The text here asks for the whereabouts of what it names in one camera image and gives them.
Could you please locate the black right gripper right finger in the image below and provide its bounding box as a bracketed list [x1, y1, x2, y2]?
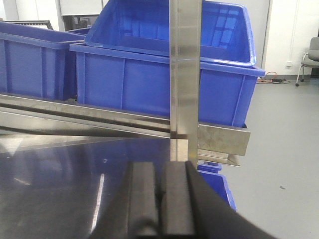
[161, 161, 272, 239]

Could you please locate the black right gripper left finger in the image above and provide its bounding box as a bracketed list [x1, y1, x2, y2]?
[91, 162, 158, 239]

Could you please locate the blue bin lower shelf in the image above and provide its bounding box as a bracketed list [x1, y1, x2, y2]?
[197, 162, 237, 211]

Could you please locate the stainless steel shelf rack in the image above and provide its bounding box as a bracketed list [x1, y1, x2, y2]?
[0, 0, 251, 167]

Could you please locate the blue plastic bin centre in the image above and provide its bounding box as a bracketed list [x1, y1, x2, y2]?
[70, 43, 264, 127]

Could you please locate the blue plastic bin left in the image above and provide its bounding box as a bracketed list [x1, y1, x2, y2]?
[0, 22, 85, 100]

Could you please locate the tilted blue plastic bin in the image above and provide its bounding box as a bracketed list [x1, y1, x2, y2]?
[85, 0, 256, 67]

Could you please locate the grey office chair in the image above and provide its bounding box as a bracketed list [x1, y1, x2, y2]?
[295, 36, 319, 87]

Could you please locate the orange cable on floor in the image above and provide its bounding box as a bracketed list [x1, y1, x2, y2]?
[257, 71, 291, 85]

